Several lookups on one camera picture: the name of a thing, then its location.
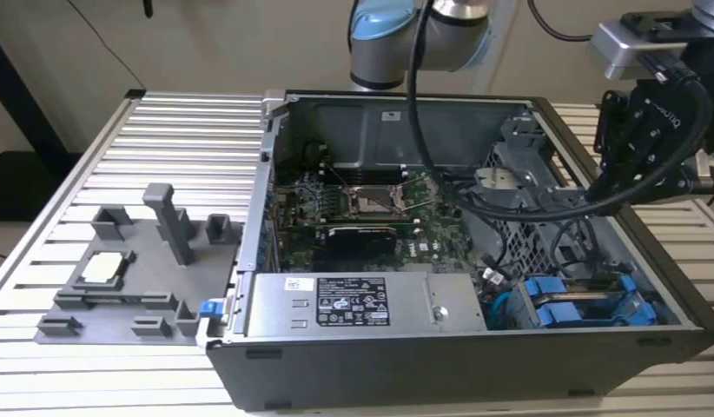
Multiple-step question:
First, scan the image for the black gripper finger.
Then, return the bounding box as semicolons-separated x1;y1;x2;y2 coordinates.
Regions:
612;160;701;205
586;89;629;202

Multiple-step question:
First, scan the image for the black disk wire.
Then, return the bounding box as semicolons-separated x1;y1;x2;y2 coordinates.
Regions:
454;184;513;283
549;215;622;279

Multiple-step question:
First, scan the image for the hard disk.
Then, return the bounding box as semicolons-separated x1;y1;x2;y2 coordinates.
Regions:
522;273;646;306

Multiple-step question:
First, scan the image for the grey perforated disk bay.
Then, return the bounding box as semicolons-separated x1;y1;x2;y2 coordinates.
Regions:
464;115;625;279

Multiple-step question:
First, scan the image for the blue disk carrier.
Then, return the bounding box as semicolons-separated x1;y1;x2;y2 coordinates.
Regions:
536;301;658;328

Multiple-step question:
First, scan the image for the green motherboard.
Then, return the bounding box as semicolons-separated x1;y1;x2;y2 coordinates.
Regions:
273;167;486;275

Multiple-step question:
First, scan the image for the CPU socket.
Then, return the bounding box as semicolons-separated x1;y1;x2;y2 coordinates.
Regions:
342;184;410;216

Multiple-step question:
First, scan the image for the black graphics card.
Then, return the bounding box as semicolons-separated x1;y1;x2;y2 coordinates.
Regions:
315;223;419;261

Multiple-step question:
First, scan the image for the black open PC case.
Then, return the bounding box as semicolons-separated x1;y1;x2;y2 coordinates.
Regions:
203;89;714;412

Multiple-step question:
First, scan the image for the silver power supply unit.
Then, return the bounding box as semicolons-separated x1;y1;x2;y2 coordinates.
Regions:
243;271;490;338

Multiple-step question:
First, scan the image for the grey parts rack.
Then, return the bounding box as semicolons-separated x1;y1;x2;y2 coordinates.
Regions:
35;182;246;347

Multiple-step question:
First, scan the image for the silver CPU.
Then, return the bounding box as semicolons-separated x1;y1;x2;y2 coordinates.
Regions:
82;251;127;283

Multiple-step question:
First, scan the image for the black furniture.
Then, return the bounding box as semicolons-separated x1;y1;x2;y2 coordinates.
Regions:
0;21;84;222

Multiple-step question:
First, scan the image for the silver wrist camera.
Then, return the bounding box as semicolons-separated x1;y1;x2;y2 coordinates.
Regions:
588;19;692;82
690;149;714;195

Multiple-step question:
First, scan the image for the silver metal bracket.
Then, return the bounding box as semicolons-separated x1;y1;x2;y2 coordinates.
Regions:
474;167;538;192

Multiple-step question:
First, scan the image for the thin black camera cable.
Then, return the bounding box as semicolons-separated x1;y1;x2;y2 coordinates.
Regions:
528;0;596;43

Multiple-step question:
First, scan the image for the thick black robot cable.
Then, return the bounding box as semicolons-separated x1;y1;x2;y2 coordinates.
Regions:
406;0;714;218

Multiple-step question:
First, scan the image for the blue data cable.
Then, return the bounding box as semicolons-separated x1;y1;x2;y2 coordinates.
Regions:
489;289;513;329

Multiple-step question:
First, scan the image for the thin black wall cable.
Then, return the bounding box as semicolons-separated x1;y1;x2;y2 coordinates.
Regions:
67;0;147;92

